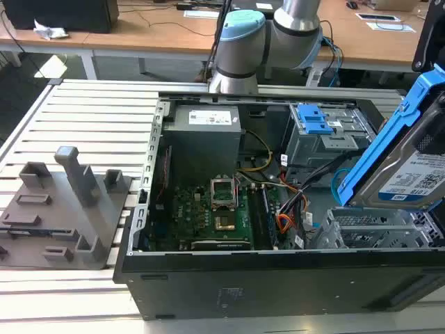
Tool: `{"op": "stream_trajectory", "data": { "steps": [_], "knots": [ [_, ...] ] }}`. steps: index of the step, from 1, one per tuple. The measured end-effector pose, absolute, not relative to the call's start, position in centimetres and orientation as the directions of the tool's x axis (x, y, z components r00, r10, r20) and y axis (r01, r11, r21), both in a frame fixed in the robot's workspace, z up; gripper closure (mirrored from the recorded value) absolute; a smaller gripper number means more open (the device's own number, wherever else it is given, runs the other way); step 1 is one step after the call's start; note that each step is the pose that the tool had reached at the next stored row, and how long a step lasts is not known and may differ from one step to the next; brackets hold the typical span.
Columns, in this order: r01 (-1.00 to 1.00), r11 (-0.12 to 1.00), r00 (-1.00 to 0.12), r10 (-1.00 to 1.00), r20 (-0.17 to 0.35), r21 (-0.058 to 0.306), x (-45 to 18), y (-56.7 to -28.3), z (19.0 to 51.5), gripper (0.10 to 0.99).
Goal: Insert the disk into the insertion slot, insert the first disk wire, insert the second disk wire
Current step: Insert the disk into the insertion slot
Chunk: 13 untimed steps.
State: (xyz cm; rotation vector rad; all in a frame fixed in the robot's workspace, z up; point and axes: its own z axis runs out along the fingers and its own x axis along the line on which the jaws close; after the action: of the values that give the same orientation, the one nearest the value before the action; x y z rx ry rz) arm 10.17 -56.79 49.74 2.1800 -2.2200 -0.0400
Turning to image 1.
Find orange wire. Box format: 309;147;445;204
276;212;297;234

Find crumpled white paper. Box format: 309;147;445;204
33;18;70;40

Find yellow wire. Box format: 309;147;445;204
237;129;273;173

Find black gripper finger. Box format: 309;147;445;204
414;99;445;157

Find blue disk carrier in bay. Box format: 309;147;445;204
297;103;334;135

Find blue cables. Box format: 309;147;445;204
320;34;345;88

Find grey parts rack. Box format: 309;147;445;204
0;145;134;271

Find grey metal disk bay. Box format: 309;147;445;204
286;102;379;170

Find black hanging cables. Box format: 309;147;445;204
204;0;233;83

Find grey perforated disk bay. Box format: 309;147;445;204
311;206;436;250

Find grey power supply unit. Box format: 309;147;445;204
162;104;243;187

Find black disk wire bundle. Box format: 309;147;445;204
277;160;352;218

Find black open PC case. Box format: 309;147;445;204
113;90;445;321

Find hard disk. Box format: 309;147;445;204
336;63;445;212

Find CPU socket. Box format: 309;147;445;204
213;212;237;233

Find black RAM slot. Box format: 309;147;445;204
249;187;276;250

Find green motherboard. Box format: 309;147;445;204
149;173;279;252

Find white paper sheet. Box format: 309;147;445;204
364;20;416;34

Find black box on desk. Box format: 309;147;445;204
2;0;120;34

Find blue disk wire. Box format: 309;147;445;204
331;168;349;200

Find wooden desk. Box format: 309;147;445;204
0;0;430;81

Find metal socket cover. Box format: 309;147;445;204
210;177;238;210

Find black graphics card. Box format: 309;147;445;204
190;239;252;251

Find desk cable outlet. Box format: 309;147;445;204
355;12;398;22

